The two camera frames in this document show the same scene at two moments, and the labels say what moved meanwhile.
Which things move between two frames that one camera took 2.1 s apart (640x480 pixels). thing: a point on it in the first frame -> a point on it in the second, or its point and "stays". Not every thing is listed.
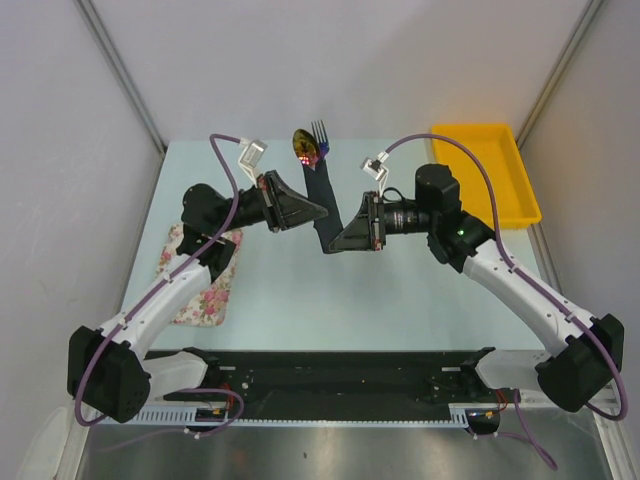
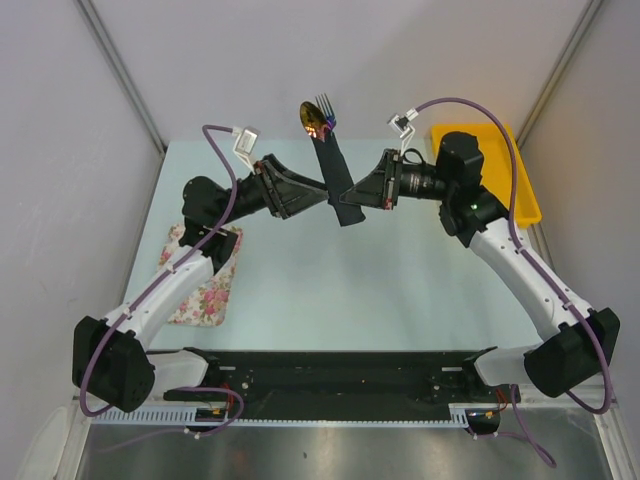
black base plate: (343, 386) stays
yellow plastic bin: (517, 199) stays
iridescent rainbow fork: (321, 139) -> (325, 107)
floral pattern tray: (209, 308) stays
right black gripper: (363, 230) -> (377, 190)
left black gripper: (285, 207) -> (285, 192)
